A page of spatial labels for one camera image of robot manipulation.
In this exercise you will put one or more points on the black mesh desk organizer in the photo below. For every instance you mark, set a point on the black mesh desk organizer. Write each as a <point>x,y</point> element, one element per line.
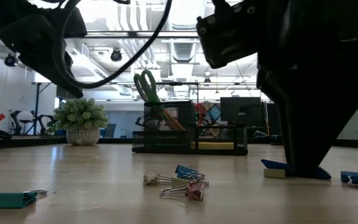
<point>166,143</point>

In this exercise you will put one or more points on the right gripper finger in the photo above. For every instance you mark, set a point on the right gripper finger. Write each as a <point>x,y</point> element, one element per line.
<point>315,109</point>

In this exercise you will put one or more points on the blue binder clip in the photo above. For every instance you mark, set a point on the blue binder clip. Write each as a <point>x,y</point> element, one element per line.
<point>354,177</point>
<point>186,171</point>

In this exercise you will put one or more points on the grey fabric screen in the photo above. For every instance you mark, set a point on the grey fabric screen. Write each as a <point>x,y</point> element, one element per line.
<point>350,130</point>

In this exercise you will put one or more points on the black computer monitor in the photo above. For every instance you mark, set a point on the black computer monitor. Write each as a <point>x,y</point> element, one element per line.
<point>241,109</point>

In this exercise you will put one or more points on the overhead frame bar with lights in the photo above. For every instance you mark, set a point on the overhead frame bar with lights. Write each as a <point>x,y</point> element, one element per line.
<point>154,34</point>

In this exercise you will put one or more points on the colourful wall art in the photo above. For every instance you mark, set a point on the colourful wall art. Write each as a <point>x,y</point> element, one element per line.
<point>211,112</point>

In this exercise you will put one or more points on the black aluminium table frame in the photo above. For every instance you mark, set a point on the black aluminium table frame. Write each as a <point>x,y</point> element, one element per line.
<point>17,142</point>

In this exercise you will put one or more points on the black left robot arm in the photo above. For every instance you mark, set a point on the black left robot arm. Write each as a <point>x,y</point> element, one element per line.
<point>11,11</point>

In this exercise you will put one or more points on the white eraser block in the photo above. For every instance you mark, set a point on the white eraser block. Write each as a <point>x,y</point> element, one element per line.
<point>274,173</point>

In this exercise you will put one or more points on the black curtain panel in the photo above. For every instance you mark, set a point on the black curtain panel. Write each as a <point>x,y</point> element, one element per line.
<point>272,118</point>

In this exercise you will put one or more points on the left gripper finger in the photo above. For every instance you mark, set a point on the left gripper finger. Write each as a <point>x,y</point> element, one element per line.
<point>68,84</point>

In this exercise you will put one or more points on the pink binder clip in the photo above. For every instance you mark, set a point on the pink binder clip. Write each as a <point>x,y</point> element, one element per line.
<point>196,191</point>

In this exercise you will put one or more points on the green plant in white pot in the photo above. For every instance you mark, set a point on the green plant in white pot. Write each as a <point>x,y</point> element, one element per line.
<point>81,119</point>

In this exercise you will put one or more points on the black ceiling spotlight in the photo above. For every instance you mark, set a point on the black ceiling spotlight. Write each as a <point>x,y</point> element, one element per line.
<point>10,60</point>
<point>116,55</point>

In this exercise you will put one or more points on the teal binder clip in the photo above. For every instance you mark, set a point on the teal binder clip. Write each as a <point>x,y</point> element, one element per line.
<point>9,200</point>

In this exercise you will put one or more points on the blue plastic piece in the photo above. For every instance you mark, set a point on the blue plastic piece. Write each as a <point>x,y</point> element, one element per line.
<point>275,164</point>

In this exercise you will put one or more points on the black background robot rig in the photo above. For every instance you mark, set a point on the black background robot rig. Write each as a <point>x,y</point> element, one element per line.
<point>36,123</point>

